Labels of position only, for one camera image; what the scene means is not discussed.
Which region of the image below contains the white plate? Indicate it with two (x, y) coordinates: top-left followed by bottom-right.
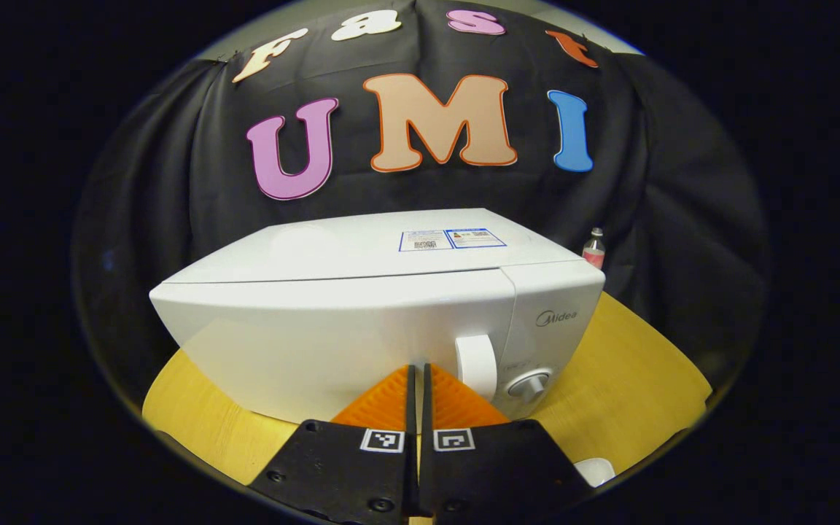
(573, 457), (617, 488)

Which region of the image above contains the small bottle with pink label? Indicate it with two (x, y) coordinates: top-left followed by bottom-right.
(582, 227), (607, 271)

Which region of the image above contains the white microwave oven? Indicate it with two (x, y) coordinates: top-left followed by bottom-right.
(149, 208), (607, 427)

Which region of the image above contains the black backdrop cloth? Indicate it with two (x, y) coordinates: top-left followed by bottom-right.
(74, 0), (767, 409)

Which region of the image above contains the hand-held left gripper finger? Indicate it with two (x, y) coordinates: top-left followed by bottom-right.
(249, 363), (419, 525)
(420, 362), (596, 525)

